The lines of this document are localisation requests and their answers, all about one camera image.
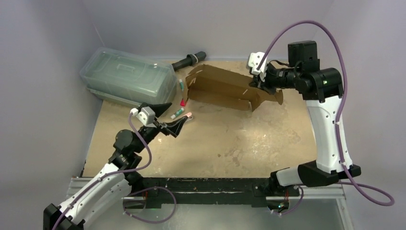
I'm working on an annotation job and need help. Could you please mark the green white glue stick far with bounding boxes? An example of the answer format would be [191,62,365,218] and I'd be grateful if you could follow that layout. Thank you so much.
[179,79,184,92]

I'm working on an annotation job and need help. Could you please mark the brown cardboard box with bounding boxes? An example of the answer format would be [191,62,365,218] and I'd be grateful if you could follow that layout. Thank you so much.
[182,64,283,111]

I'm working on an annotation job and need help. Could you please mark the dark grey corrugated pipe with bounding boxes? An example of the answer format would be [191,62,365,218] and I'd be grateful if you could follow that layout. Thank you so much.
[172,51,206,71]

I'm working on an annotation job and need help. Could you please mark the clear plastic storage box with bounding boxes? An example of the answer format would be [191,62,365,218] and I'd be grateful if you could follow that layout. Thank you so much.
[79,47,178,106]

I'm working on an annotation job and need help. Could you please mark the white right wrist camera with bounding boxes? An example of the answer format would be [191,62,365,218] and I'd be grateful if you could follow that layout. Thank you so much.
[247,52,267,82]

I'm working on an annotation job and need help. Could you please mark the green white glue stick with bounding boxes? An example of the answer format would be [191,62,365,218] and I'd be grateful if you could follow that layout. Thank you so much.
[179,79,184,92]
[170,107,184,119]

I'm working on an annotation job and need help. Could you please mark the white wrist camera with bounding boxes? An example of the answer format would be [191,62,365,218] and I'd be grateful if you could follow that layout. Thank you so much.
[247,52,267,82]
[130,106,156,126]

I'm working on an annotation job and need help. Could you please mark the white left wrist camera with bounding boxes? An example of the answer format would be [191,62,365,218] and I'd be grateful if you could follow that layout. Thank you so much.
[130,106,156,126]

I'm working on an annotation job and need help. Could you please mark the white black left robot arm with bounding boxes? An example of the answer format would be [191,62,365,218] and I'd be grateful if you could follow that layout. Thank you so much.
[43,103,192,230]

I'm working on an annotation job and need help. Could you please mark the pale pink correction tape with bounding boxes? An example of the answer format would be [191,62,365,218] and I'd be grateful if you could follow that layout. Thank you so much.
[185,112,193,121]

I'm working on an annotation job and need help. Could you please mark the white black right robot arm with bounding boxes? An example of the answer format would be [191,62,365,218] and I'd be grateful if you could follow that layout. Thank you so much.
[247,41,361,195]

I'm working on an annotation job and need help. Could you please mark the green white glue stick near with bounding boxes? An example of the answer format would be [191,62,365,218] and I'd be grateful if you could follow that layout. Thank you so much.
[170,107,184,119]

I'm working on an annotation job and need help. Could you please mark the aluminium frame rail right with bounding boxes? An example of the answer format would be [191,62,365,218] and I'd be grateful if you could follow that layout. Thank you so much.
[290,58,354,230]

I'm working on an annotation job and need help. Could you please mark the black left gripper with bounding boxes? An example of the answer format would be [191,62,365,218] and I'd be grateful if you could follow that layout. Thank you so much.
[134,102,187,153]

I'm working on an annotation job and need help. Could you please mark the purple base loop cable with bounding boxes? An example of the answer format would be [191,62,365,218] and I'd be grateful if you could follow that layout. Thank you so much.
[122,186,178,224]

